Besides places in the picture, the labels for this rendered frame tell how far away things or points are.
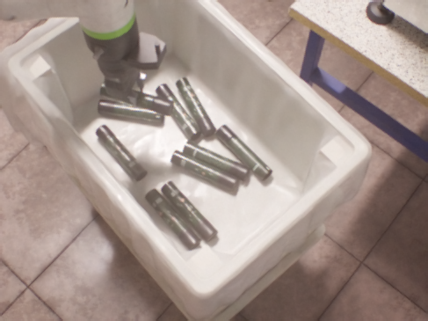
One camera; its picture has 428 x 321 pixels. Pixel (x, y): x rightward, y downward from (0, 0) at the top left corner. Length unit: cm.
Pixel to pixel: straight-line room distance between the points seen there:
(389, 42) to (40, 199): 112
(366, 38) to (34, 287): 112
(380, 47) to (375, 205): 77
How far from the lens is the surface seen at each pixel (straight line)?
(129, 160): 126
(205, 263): 98
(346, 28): 111
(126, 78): 109
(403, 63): 110
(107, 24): 93
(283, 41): 201
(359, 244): 173
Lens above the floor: 161
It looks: 65 degrees down
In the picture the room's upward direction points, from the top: 1 degrees counter-clockwise
